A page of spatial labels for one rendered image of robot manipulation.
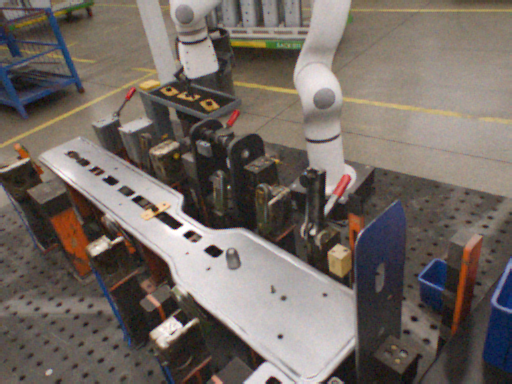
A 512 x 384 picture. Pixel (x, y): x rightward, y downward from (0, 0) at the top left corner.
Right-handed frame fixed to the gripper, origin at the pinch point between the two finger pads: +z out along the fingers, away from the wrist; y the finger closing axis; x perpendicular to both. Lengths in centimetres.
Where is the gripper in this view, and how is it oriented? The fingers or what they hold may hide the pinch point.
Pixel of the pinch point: (205, 90)
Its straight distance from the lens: 137.9
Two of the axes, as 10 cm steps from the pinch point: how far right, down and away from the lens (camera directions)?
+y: -9.0, 3.5, -2.7
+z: 1.5, 8.1, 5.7
